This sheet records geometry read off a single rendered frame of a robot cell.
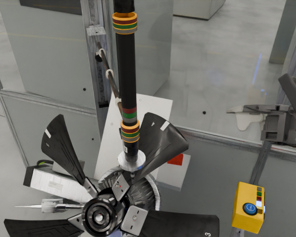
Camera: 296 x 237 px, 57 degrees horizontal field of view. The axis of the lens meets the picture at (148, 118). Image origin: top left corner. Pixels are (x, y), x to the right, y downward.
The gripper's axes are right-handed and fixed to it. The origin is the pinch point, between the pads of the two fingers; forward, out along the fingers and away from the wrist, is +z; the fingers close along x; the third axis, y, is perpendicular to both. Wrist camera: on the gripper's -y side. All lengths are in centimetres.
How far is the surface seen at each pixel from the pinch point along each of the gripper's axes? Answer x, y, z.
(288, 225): 115, 42, 45
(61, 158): -27, 22, 51
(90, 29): -24, -31, 60
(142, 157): -18.8, 15.8, 13.4
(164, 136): -6.5, 8.5, 22.0
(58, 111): -10, -1, 133
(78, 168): -24, 23, 41
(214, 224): 12.2, 32.3, 13.9
